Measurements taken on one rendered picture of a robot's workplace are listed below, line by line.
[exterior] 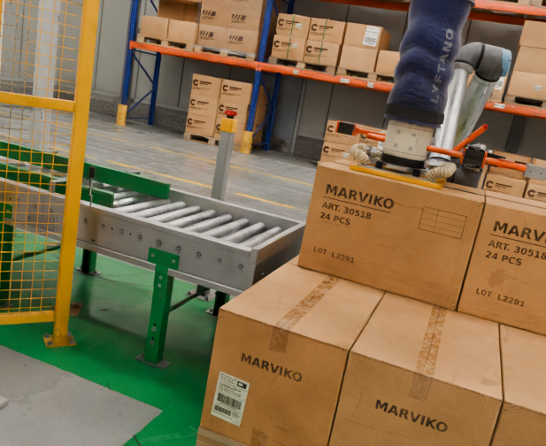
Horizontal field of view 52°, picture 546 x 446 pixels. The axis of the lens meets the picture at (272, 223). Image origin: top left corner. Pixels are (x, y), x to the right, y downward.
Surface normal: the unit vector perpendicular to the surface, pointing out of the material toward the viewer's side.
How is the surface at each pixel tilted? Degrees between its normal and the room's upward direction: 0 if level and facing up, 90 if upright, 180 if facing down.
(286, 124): 90
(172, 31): 90
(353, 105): 90
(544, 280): 90
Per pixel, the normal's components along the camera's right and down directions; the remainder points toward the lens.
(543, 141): -0.36, 0.15
